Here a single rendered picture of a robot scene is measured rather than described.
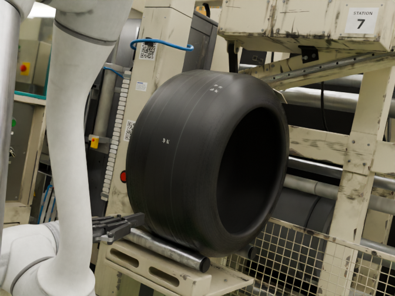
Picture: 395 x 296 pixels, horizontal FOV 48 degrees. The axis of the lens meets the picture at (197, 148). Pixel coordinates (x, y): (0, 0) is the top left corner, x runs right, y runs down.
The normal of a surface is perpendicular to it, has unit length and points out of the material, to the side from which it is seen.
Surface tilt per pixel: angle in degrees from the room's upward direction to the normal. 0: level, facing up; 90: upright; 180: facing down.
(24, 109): 90
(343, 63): 90
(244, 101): 81
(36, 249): 28
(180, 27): 90
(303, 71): 90
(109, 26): 120
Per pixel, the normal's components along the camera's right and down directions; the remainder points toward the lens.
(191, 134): -0.27, -0.29
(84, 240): 0.66, 0.10
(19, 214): 0.79, 0.18
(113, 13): 0.61, 0.56
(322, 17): -0.58, -0.07
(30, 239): 0.47, -0.79
